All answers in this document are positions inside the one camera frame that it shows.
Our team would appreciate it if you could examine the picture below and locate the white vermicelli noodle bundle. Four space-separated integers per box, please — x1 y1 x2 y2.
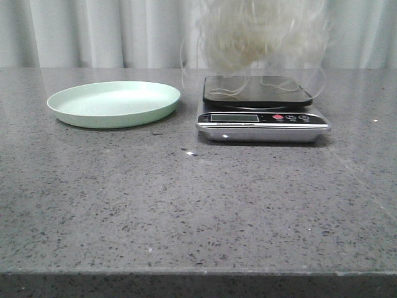
179 1 331 99

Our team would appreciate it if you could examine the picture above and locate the black silver kitchen scale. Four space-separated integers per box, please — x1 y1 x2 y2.
196 76 331 143

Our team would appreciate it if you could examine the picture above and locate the light green round plate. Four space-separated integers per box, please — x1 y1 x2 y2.
47 81 181 129

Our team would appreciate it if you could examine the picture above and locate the white pleated curtain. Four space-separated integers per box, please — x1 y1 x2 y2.
1 1 396 68

